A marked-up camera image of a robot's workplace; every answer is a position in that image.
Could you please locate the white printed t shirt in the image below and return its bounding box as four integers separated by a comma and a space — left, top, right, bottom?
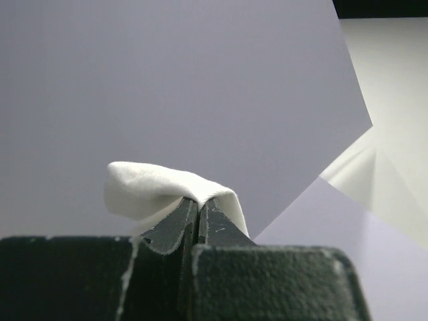
103, 161, 251, 240

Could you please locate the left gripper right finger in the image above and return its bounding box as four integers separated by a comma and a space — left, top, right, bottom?
177, 199, 371, 320

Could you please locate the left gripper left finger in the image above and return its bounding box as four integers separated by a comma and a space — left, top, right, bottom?
1, 199, 197, 320

